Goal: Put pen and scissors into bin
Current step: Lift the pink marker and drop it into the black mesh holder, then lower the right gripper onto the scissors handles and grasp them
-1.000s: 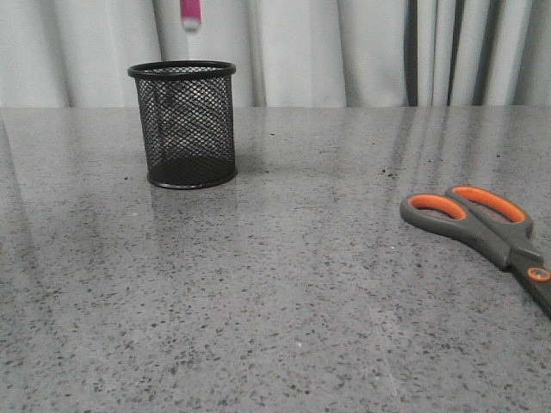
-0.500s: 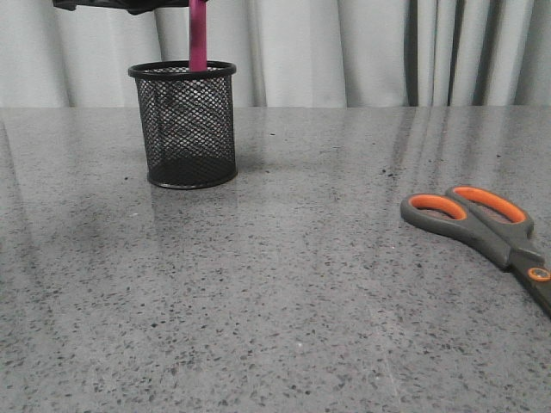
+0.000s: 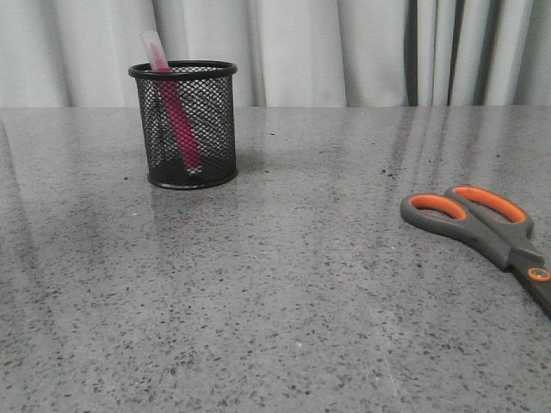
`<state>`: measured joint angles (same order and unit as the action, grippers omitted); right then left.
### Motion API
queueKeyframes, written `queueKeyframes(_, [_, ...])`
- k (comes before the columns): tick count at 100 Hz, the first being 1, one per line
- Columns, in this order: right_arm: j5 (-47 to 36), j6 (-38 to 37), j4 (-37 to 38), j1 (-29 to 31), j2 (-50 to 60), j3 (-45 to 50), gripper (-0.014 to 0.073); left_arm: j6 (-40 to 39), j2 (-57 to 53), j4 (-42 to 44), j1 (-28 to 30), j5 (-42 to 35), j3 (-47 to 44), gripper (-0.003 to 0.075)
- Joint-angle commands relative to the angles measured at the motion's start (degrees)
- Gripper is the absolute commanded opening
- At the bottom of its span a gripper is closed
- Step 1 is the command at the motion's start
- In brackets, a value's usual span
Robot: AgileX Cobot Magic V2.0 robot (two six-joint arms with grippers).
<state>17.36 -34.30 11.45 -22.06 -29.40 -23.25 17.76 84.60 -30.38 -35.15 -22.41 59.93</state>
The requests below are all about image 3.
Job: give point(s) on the grey orange scissors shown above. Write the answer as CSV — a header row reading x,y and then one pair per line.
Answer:
x,y
488,223

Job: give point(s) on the pink highlighter pen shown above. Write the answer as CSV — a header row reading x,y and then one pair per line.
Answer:
x,y
182,130

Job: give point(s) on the black mesh pen cup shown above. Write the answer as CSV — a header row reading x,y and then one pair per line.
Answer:
x,y
205,89

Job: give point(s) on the grey curtain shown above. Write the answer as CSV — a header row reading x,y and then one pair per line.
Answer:
x,y
288,53

